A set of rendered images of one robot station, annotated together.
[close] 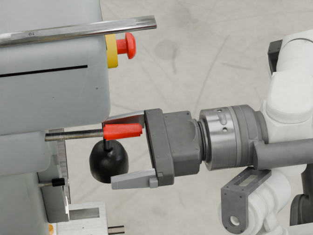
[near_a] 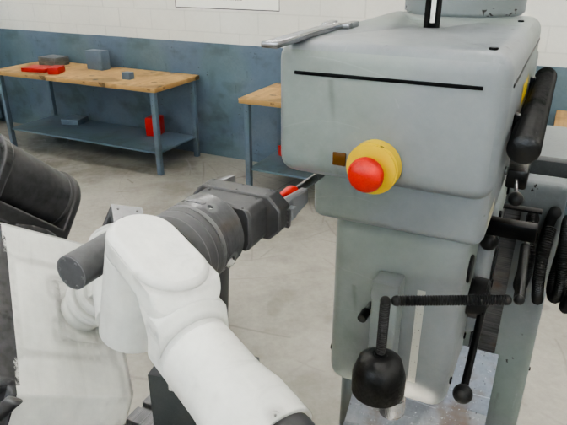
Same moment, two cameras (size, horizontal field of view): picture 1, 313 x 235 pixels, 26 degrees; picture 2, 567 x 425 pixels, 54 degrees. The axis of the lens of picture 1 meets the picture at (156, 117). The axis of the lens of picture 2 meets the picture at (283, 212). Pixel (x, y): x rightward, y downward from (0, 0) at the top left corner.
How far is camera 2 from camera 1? 1.20 m
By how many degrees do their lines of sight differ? 92
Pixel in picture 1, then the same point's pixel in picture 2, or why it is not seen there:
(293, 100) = (135, 226)
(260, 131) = not seen: hidden behind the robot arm
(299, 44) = (271, 394)
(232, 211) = not seen: hidden behind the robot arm
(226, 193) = (133, 210)
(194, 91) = not seen: outside the picture
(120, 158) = (361, 364)
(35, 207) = (337, 282)
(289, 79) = (177, 257)
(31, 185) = (340, 252)
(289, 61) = (247, 355)
